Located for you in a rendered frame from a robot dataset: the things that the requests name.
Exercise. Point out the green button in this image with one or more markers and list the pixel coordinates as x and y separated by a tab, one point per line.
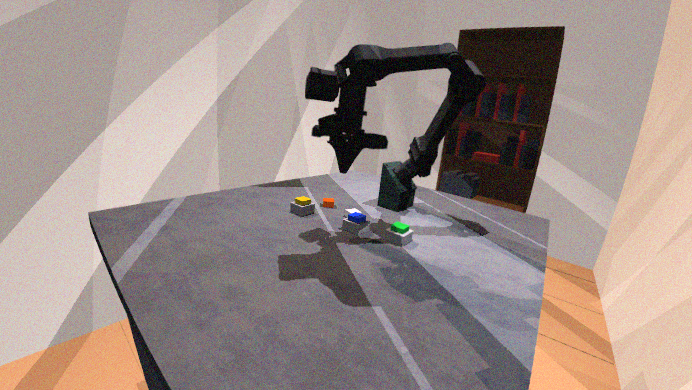
398	234

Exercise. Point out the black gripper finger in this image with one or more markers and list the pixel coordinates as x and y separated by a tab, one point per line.
350	154
338	151

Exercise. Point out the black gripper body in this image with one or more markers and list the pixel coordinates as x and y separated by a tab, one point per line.
359	138

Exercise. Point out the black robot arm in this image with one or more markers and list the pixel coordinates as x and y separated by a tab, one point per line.
370	63

